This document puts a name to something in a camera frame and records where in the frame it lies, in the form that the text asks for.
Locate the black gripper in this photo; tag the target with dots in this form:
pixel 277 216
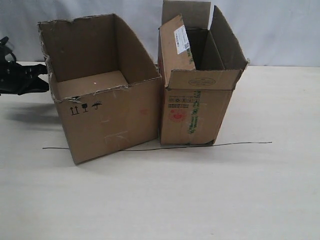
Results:
pixel 12 78

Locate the torn cardboard box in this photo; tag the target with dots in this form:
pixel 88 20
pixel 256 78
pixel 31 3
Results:
pixel 104 85

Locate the tall printed cardboard box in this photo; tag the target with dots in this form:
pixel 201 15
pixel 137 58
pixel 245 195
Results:
pixel 200 60

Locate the thin dark wire line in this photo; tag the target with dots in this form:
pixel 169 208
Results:
pixel 178 147

